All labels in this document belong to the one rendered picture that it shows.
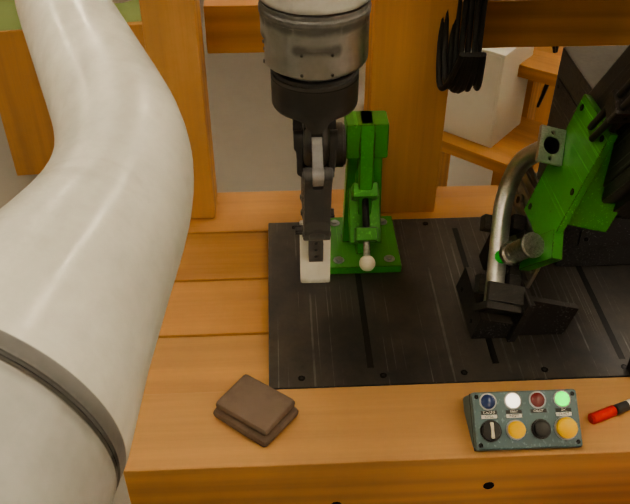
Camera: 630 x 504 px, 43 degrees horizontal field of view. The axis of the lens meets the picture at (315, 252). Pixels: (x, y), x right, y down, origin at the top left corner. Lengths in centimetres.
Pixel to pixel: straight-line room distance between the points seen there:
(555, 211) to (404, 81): 39
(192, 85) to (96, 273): 117
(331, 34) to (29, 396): 45
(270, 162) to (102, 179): 310
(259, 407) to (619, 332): 60
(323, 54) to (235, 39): 86
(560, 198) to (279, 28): 67
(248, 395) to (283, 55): 64
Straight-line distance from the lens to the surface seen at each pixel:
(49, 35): 45
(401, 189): 157
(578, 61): 141
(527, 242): 121
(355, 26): 65
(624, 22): 161
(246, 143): 354
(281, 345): 128
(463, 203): 165
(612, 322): 141
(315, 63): 65
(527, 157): 127
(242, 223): 157
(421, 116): 149
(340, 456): 114
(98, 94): 37
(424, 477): 118
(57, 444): 24
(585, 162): 118
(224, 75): 413
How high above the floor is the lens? 181
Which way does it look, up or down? 39 degrees down
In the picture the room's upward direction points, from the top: straight up
